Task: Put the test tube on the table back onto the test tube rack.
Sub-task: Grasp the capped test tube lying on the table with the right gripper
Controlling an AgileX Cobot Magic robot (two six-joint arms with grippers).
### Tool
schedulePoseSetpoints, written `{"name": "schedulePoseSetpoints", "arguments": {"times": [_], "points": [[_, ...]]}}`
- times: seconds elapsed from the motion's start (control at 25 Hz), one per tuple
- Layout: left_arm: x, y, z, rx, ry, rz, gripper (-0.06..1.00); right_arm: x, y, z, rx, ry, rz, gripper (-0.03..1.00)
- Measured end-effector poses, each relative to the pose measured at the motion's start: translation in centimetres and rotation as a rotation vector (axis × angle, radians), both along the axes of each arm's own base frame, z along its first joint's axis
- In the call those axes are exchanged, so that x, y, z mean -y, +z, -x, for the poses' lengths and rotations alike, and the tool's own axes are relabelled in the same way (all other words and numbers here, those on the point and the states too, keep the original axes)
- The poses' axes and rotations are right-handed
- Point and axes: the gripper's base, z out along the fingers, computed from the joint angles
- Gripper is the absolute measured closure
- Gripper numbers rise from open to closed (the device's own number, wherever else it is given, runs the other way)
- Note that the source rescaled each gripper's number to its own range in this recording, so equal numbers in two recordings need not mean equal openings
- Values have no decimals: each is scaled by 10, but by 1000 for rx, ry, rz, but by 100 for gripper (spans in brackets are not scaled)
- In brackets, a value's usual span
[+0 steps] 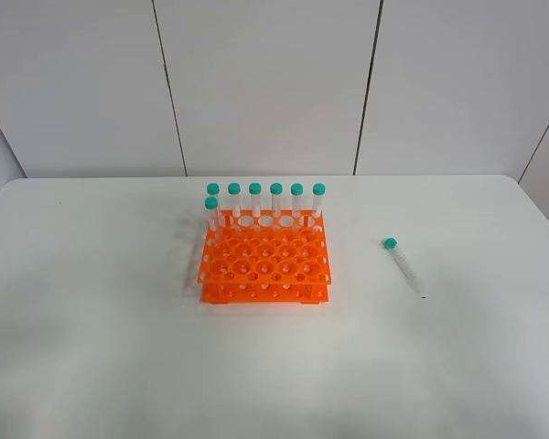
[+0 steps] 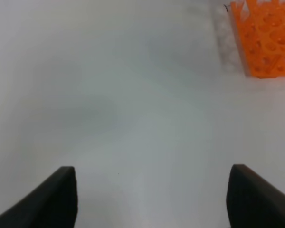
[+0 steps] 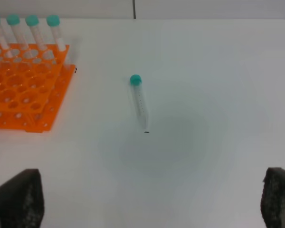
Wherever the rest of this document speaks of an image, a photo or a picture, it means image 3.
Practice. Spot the racked test tube far right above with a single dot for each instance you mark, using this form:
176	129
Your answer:
53	22

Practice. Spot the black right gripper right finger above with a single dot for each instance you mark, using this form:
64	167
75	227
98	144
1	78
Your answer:
272	203

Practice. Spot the racked test tube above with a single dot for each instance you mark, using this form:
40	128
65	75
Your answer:
3	43
33	22
53	22
13	21

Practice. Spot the orange test tube rack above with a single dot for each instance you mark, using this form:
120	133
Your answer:
32	89

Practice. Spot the racked test tube far left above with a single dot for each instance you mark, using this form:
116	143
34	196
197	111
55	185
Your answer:
3	43

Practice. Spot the teal capped test tube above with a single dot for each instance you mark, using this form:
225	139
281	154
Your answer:
139	102

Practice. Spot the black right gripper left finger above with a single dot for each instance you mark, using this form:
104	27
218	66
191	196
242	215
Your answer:
22	201

